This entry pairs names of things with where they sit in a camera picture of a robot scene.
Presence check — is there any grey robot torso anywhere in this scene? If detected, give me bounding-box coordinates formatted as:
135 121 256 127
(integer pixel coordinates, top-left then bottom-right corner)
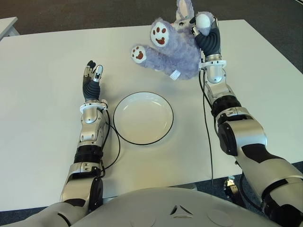
0 186 282 227

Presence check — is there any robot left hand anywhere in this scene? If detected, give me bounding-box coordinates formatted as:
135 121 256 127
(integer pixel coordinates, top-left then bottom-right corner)
81 60 104 101

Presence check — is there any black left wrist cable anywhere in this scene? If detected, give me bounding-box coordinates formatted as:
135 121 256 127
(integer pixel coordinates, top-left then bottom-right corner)
100 108 121 178

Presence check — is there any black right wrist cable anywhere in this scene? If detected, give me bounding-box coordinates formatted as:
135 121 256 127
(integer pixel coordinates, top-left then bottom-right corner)
198 70 215 182

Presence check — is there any white plate black rim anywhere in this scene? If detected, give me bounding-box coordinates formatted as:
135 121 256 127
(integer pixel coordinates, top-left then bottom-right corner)
113 92 174 146

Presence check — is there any black metal floor bracket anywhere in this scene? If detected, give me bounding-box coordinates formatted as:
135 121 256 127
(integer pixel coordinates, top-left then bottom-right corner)
223 177 246 209

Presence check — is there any white side table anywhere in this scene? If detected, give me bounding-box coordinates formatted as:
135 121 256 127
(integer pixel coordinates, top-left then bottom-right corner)
0 17 18 40

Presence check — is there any black shoulder cable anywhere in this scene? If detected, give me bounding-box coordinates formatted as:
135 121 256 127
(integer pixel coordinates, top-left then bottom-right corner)
239 174 262 210

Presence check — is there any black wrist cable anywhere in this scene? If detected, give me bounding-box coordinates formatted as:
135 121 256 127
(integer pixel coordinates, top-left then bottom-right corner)
198 70 215 182
100 108 121 178

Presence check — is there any purple plush bunny doll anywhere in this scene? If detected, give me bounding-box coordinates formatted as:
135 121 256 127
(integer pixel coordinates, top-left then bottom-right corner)
129 0 213 81

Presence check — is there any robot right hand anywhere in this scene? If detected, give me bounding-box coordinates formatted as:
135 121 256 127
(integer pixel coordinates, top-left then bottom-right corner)
190 15 222 57

